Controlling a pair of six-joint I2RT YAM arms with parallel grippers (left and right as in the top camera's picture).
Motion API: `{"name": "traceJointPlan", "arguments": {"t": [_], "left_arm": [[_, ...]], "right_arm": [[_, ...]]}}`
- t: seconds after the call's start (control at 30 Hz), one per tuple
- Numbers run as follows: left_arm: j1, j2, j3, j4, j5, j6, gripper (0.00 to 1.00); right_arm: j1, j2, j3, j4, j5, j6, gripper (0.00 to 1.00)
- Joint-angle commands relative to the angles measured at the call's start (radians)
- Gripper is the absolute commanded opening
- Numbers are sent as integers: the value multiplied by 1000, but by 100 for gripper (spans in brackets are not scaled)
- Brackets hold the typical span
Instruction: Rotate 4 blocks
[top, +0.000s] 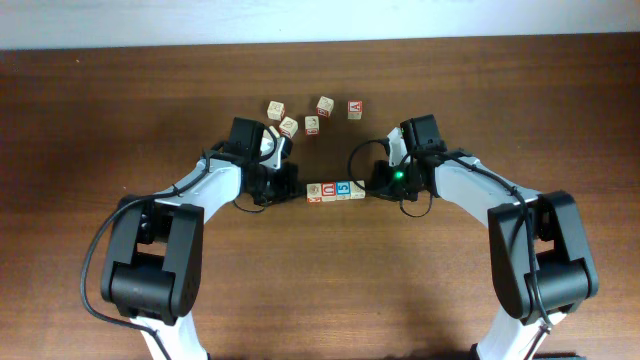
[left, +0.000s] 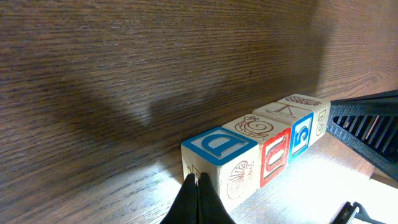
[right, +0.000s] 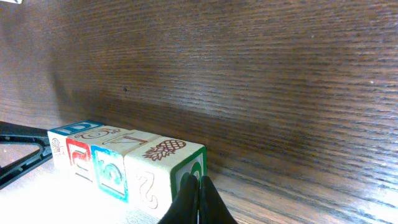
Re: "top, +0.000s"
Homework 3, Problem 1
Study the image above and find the wooden block red letter U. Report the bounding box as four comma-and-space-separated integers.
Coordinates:
321, 182, 337, 202

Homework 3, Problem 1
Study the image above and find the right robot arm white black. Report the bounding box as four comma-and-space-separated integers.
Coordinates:
367, 115, 599, 359

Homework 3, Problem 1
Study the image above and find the wooden block green V side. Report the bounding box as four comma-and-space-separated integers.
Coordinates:
269, 126, 280, 139

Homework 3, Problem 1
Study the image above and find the wooden block red bottom centre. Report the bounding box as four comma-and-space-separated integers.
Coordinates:
304, 116, 320, 135

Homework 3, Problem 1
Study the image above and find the wooden block red letter A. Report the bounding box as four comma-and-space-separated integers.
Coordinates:
347, 100, 363, 120

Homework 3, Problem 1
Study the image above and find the wooden block red side tilted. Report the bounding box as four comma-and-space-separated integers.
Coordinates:
279, 116, 299, 139

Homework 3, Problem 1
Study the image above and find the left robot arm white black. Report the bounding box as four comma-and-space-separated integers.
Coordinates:
99, 118, 301, 359

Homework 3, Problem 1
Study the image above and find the wooden block yellow print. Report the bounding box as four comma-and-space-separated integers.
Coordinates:
350, 180, 366, 200

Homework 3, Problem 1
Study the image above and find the wooden block red upper centre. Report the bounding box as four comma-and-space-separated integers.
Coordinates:
316, 96, 335, 118

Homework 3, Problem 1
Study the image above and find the wooden block red Y side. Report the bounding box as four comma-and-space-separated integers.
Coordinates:
306, 183, 322, 203

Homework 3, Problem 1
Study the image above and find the plain wooden block far left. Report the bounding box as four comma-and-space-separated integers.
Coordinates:
266, 101, 286, 121

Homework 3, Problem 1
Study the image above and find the wooden block blue number 5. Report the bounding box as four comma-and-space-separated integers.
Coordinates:
336, 181, 351, 200

